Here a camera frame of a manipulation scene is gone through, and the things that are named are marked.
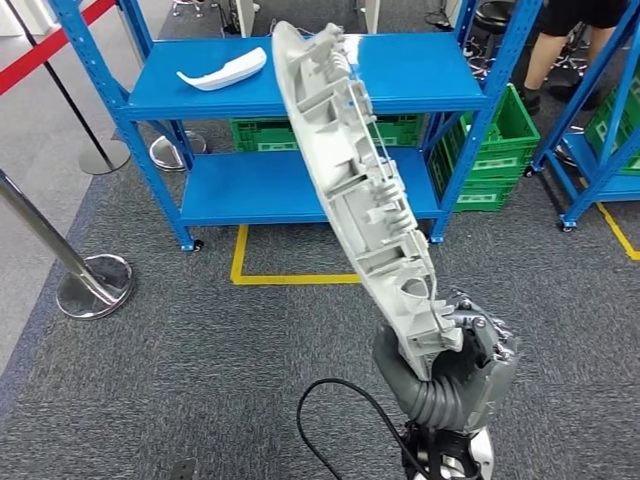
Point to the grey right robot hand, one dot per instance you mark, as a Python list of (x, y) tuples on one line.
[(490, 384)]

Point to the grey plastic wheel hubcap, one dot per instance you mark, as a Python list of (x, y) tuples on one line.
[(345, 179)]

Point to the blue metal shelf rack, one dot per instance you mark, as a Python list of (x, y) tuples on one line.
[(600, 179), (250, 192)]

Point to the large green plastic crate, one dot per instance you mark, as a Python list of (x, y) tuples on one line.
[(495, 166)]

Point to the yellow floor tape line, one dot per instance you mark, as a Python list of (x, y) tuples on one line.
[(617, 232)]

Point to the chrome round floor base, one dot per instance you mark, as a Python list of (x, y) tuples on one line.
[(567, 156)]

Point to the yellow floor tape square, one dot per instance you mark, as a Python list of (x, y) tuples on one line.
[(290, 279)]

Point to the person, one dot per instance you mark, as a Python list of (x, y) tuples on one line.
[(545, 60)]

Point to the black stool chrome base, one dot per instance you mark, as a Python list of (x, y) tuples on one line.
[(570, 66), (492, 13), (187, 6)]

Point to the white table leg panel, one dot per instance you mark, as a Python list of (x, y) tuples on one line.
[(244, 16), (372, 14)]

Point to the white curved plastic trim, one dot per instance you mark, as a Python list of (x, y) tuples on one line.
[(225, 71)]

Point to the dark belt stanchion chrome base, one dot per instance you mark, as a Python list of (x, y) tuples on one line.
[(175, 156)]

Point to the chrome stanchion with round base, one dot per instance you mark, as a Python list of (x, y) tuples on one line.
[(95, 291)]

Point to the red barrier belt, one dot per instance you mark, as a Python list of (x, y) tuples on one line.
[(35, 54)]

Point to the thin black post grey base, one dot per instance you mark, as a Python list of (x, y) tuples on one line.
[(107, 159)]

